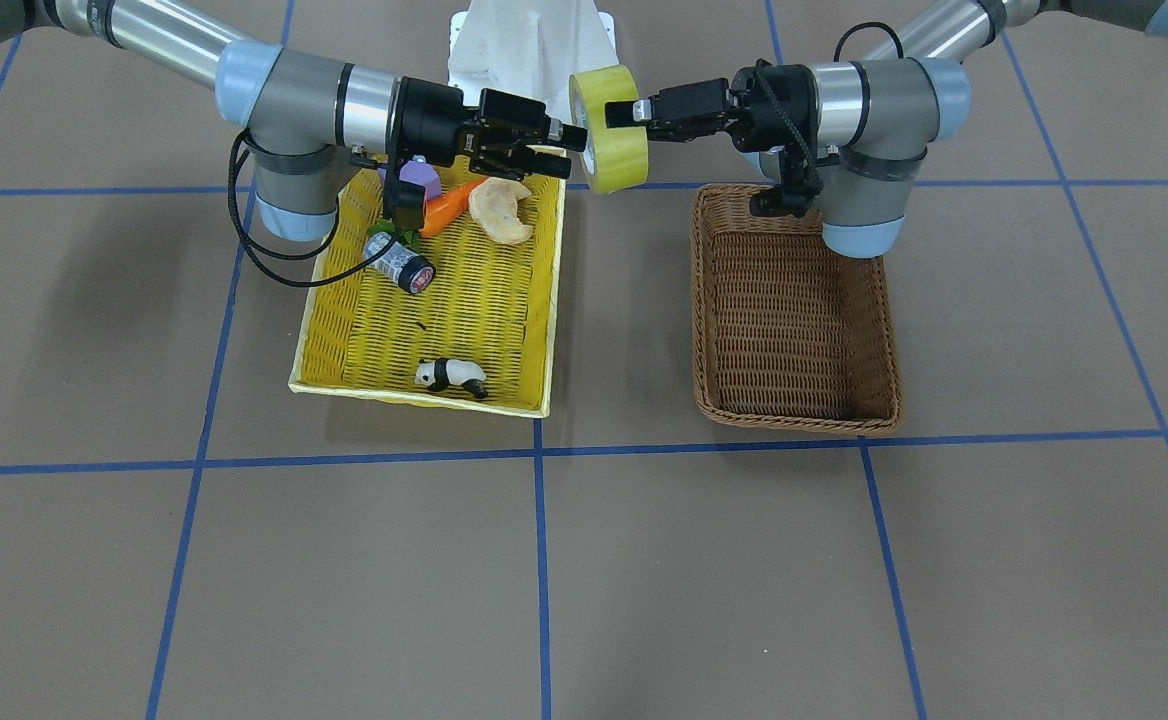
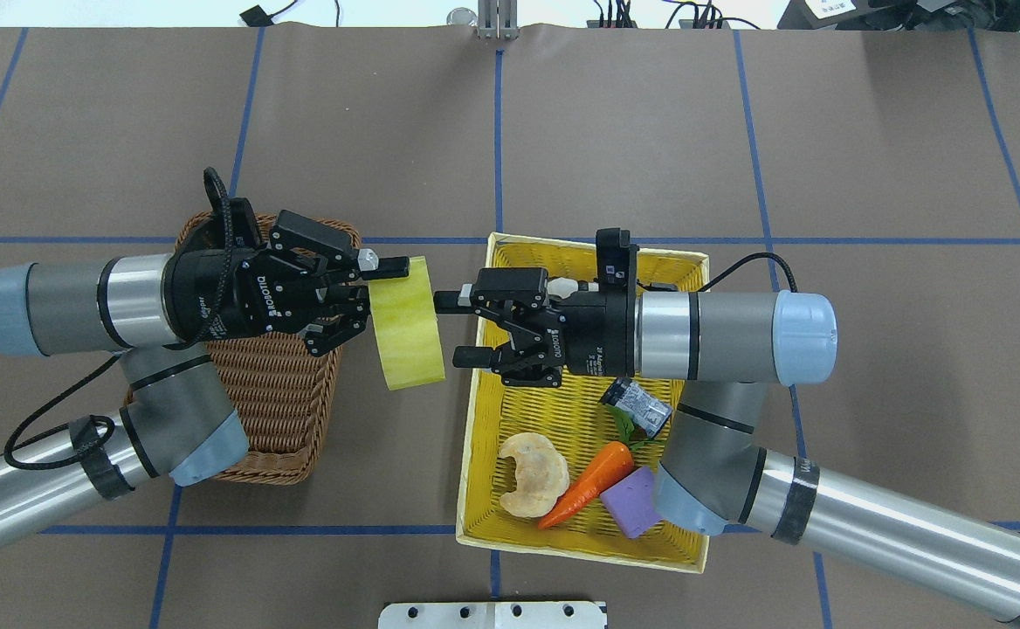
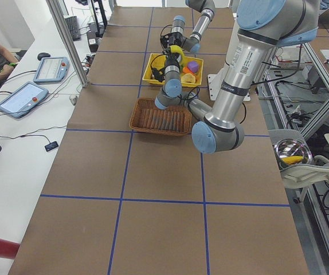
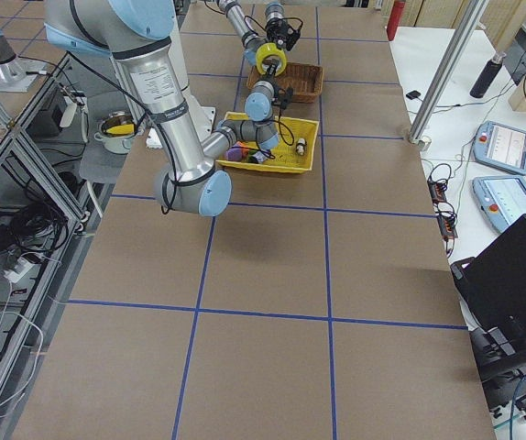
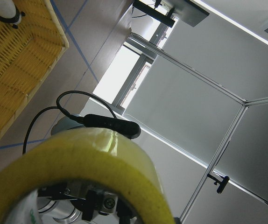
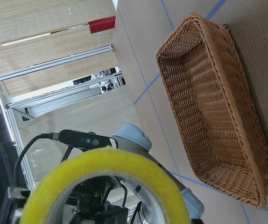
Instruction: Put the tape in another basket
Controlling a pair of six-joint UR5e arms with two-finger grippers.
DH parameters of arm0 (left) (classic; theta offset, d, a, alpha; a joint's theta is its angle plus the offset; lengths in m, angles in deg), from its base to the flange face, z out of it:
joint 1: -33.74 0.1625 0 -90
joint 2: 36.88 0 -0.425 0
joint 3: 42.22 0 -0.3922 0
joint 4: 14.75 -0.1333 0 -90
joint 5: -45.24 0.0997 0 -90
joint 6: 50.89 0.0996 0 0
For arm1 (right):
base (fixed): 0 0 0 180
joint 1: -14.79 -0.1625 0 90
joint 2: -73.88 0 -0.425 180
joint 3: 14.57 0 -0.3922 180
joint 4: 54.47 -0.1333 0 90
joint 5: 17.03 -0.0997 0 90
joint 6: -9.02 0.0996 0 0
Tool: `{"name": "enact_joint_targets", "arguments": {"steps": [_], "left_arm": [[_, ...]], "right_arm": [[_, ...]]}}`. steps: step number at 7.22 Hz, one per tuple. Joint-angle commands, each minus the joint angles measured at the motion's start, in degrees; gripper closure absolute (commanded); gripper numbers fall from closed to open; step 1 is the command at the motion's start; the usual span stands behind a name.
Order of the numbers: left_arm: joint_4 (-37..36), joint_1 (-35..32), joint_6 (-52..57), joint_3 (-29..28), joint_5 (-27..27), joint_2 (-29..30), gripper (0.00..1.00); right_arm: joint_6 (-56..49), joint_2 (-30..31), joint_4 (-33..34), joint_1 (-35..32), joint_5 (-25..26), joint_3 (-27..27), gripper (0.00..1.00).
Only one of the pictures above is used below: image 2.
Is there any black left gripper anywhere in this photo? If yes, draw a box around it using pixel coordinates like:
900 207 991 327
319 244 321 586
163 210 410 357

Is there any yellow tape roll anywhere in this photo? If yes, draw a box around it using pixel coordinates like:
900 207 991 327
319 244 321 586
368 256 445 391

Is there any panda figurine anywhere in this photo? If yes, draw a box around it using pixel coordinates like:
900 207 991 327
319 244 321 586
547 276 599 301

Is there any toy carrot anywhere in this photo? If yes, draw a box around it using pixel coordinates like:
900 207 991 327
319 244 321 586
536 437 658 529

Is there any yellow woven basket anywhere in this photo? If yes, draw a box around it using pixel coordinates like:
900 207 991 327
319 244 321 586
455 232 710 574

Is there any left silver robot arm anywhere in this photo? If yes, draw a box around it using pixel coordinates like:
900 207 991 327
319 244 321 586
0 211 410 549

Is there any purple foam block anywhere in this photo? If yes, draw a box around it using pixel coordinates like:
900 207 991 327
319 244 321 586
599 467 663 540

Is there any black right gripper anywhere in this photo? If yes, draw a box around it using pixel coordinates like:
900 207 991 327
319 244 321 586
434 267 638 389

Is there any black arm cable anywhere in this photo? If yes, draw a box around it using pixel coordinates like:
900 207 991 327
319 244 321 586
3 168 240 473
706 252 799 294

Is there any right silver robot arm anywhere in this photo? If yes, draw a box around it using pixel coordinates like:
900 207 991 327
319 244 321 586
423 247 1020 628

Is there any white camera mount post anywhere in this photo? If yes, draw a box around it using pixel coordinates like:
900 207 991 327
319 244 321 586
377 600 610 628

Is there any brown wicker basket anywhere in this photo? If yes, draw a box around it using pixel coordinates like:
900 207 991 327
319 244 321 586
175 215 360 486

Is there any beige cracker toy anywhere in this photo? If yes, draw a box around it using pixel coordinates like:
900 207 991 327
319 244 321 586
499 432 570 518

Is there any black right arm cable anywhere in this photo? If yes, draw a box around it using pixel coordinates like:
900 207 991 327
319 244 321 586
706 252 799 294

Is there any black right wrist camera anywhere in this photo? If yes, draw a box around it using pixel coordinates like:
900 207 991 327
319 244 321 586
595 227 638 292

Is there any aluminium frame post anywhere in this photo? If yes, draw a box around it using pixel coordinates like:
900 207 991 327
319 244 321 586
475 0 520 41

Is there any small black device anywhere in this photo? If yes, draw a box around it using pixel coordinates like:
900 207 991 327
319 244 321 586
239 5 274 28

